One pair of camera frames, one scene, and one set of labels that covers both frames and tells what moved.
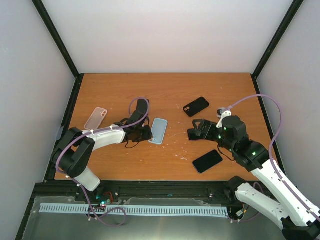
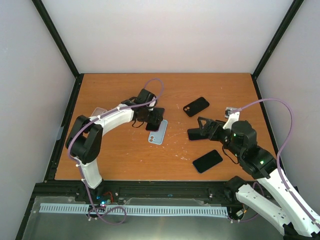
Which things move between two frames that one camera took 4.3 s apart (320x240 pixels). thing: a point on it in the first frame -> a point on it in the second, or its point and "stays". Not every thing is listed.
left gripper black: x=148 y=135 -> x=156 y=118
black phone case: x=196 y=106 stays
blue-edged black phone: x=207 y=160 stays
